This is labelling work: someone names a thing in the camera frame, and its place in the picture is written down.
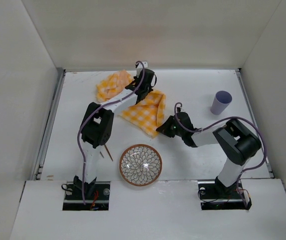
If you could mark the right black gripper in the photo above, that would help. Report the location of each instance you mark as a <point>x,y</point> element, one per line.
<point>171,128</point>

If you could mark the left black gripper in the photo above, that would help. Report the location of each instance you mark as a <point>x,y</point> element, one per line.
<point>137,85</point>

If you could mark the yellow white checkered cloth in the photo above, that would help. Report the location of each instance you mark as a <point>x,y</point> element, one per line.
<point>147,115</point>

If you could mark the floral patterned bowl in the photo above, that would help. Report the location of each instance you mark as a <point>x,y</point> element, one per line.
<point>140,165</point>

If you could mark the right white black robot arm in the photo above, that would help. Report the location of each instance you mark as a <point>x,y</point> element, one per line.
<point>237,141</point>

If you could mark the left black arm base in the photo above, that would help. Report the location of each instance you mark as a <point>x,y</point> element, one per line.
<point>81,196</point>

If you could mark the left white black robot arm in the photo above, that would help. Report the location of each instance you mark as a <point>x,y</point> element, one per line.
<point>96,127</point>

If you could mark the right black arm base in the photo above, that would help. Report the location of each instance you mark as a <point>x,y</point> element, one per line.
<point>214,196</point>

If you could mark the lilac paper cup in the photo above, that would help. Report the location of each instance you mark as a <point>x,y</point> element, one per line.
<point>221,101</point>

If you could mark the copper spoon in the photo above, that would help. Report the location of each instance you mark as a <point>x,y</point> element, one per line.
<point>108,152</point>

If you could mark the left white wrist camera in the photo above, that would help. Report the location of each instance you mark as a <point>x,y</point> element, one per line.
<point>139,66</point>

